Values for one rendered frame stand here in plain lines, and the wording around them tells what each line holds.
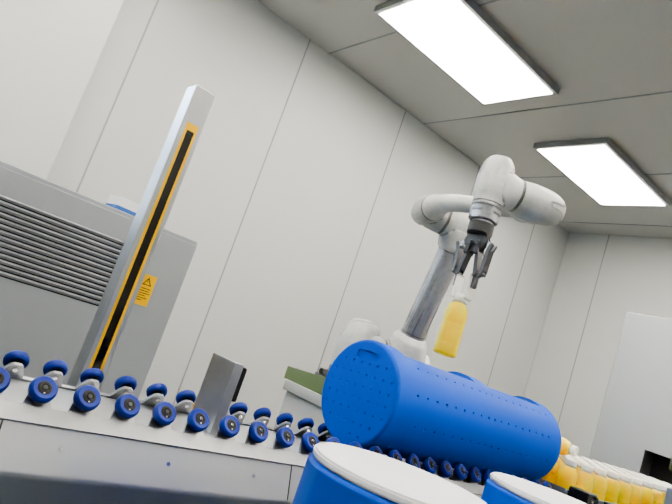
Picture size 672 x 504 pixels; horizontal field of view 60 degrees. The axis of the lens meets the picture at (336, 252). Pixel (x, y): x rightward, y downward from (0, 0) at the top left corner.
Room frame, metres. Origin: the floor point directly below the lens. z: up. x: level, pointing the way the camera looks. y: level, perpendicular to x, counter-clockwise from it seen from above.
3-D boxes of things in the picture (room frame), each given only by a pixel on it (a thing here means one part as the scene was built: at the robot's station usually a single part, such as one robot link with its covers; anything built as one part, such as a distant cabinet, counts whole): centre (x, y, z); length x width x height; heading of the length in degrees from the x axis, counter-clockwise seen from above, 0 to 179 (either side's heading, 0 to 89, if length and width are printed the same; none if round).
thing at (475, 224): (1.67, -0.38, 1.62); 0.08 x 0.07 x 0.09; 39
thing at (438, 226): (2.24, -0.29, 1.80); 0.18 x 0.14 x 0.13; 10
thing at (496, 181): (1.68, -0.39, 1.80); 0.13 x 0.11 x 0.16; 100
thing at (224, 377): (1.33, 0.14, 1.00); 0.10 x 0.04 x 0.15; 39
